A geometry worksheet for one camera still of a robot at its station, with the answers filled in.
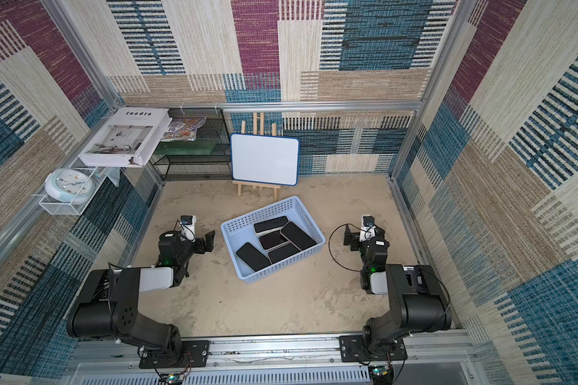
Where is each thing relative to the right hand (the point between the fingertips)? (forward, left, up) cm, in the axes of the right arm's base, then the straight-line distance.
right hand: (362, 222), depth 91 cm
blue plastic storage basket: (+3, +47, -9) cm, 48 cm away
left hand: (0, +61, -3) cm, 62 cm away
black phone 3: (-8, +30, -7) cm, 32 cm away
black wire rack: (+38, +67, 0) cm, 77 cm away
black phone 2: (-8, +42, -10) cm, 44 cm away
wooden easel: (+24, +43, -5) cm, 50 cm away
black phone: (0, +24, -10) cm, 26 cm away
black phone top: (+7, +36, -12) cm, 39 cm away
